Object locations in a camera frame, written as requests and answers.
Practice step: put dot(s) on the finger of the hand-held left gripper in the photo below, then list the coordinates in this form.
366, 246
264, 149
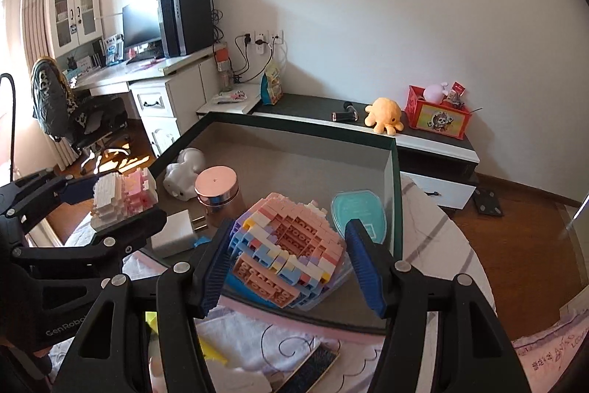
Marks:
138, 227
78, 190

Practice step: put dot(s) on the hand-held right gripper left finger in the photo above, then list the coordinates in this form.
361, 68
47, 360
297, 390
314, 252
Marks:
214, 271

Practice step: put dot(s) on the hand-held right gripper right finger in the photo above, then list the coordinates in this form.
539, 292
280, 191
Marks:
363, 268

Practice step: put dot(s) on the small blue case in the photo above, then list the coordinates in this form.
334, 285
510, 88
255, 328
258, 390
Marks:
202, 242

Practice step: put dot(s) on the white charger plug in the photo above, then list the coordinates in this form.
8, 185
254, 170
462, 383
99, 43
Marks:
172, 234

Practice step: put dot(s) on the white pink block model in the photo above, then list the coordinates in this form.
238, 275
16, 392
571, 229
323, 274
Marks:
119, 195

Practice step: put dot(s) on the teal oval case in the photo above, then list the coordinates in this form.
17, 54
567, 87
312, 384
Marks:
359, 209

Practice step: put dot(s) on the white animal figurine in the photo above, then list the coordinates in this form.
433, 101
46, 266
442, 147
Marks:
182, 176

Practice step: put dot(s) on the pastel block model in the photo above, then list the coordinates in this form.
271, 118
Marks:
285, 245

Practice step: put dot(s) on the rose gold lidded jar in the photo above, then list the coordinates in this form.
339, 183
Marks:
216, 190

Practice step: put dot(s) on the yellow highlighter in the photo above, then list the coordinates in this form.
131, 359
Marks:
214, 354

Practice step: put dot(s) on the black rectangular brush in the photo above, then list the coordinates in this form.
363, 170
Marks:
310, 367

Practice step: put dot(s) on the pink black box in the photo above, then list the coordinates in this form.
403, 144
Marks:
299, 163

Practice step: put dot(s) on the black office chair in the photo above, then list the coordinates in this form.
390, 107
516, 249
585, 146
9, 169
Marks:
96, 121

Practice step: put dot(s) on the striped quilted tablecloth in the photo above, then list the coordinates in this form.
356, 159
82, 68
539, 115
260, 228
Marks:
437, 227

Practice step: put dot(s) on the black floor scale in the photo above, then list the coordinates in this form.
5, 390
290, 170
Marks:
490, 202

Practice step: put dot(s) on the white desk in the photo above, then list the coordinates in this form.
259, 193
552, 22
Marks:
152, 66

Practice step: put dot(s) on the blue white package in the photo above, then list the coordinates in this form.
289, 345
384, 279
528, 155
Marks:
114, 50

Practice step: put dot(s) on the black keyboard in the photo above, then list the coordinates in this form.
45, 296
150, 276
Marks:
142, 58

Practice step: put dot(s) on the pink mouse pad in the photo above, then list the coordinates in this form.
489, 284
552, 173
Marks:
154, 62

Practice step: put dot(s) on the white side cabinet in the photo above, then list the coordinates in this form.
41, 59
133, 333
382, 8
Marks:
230, 107

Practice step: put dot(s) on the black cylindrical tool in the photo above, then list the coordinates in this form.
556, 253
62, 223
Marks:
345, 114

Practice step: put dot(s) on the yellow octopus plush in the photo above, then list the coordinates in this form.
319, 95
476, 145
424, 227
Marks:
385, 114

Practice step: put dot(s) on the pink printed paper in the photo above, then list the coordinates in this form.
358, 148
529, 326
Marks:
232, 96

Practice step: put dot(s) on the red storage box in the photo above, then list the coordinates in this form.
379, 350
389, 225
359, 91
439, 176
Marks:
437, 119

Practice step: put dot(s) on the black white low cabinet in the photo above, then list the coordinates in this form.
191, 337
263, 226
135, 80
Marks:
313, 107

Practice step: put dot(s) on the white glass-door cabinet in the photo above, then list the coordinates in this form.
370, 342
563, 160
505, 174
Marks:
64, 20

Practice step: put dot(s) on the black computer monitor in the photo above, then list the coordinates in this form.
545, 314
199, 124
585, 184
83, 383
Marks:
140, 24

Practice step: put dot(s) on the clear bottle orange cap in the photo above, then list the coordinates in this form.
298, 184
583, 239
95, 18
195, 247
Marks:
224, 70

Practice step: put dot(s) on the pink plush toy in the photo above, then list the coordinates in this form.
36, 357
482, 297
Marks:
435, 91

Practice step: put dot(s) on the blue snack bag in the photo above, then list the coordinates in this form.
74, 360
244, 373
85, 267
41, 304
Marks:
272, 87

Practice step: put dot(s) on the small red card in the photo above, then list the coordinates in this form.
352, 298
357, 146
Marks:
458, 89

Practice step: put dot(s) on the black computer tower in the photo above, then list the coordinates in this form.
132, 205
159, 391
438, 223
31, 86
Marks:
193, 20

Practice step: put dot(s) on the pink printed pillow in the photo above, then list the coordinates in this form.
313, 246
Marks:
552, 356

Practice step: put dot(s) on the white wall socket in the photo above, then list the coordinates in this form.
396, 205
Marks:
260, 41
243, 39
276, 36

